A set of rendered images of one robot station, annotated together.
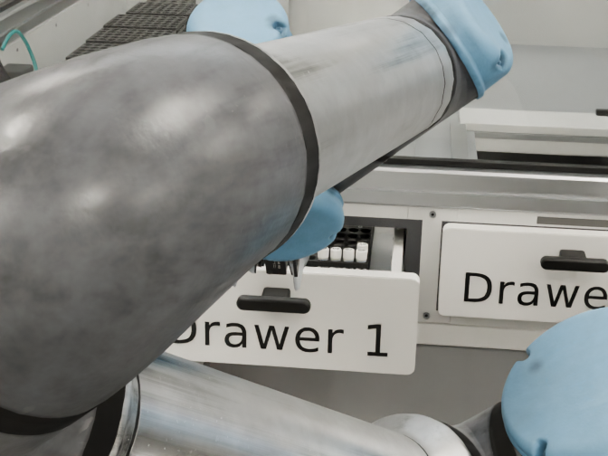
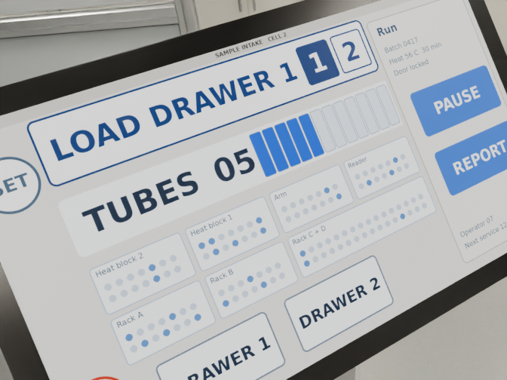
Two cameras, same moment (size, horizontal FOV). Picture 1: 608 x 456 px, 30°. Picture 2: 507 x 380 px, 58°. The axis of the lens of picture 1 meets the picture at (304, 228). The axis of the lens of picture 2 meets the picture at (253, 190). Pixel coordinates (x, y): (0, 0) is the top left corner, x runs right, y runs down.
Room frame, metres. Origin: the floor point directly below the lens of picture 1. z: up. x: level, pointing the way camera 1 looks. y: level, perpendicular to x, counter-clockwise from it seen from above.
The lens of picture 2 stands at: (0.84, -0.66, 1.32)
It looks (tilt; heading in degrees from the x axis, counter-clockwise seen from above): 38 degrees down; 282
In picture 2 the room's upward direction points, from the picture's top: 8 degrees counter-clockwise
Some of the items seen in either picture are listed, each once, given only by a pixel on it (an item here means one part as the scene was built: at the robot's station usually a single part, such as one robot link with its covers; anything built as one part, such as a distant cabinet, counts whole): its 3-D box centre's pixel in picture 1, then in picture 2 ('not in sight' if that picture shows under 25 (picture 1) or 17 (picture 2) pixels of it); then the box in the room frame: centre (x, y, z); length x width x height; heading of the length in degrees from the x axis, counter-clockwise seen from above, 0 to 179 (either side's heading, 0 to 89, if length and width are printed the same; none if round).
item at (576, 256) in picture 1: (573, 260); not in sight; (1.16, -0.30, 0.91); 0.07 x 0.04 x 0.01; 84
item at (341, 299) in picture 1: (278, 316); not in sight; (1.07, 0.03, 0.87); 0.29 x 0.02 x 0.11; 84
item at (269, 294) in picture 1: (275, 299); not in sight; (1.04, 0.03, 0.91); 0.07 x 0.04 x 0.01; 84
